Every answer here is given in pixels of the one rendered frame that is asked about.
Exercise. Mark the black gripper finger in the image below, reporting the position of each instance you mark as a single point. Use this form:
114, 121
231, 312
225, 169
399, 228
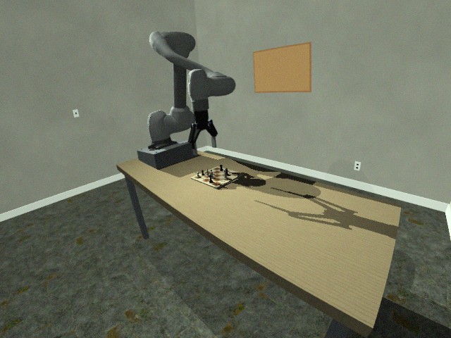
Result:
193, 136
212, 131

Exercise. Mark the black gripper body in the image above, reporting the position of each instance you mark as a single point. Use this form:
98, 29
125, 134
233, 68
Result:
200, 118

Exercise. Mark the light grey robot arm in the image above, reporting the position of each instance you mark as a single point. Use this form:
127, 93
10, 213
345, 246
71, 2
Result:
202, 83

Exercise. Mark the chessboard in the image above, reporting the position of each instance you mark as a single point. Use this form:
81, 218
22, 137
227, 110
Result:
218, 175

